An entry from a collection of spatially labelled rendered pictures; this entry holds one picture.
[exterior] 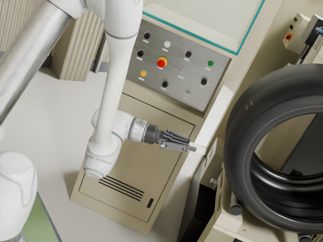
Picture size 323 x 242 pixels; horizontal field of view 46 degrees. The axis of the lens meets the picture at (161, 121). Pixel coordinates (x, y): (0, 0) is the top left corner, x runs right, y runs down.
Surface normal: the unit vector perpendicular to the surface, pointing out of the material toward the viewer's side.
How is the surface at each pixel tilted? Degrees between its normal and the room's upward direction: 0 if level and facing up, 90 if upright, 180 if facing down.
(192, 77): 90
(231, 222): 90
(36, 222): 4
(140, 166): 90
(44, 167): 0
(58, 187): 0
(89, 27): 90
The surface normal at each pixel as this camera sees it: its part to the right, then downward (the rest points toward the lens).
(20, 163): 0.50, -0.75
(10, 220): 0.48, 0.56
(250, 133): -0.36, 0.29
